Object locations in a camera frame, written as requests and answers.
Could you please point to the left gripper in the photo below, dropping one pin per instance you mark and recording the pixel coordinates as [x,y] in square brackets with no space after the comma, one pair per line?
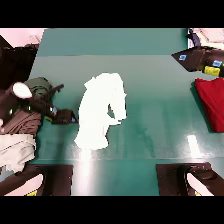
[64,117]

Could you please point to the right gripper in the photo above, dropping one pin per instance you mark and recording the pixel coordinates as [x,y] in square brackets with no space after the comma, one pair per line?
[188,59]

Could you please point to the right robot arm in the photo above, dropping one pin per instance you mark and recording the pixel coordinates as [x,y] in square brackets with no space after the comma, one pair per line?
[210,61]

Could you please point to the white garment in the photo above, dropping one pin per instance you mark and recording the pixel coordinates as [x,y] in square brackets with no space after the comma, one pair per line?
[98,112]

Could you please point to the dark green garment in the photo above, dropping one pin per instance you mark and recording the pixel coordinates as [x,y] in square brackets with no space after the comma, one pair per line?
[38,84]

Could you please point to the brown garment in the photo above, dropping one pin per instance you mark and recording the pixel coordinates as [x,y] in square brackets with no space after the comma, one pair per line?
[22,122]

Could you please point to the red garment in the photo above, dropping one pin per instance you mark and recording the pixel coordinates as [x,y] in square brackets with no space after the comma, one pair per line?
[213,102]

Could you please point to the light grey garment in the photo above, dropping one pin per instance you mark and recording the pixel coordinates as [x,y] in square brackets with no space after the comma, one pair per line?
[16,150]

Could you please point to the black garment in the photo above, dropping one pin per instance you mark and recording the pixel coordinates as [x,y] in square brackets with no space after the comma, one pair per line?
[17,65]

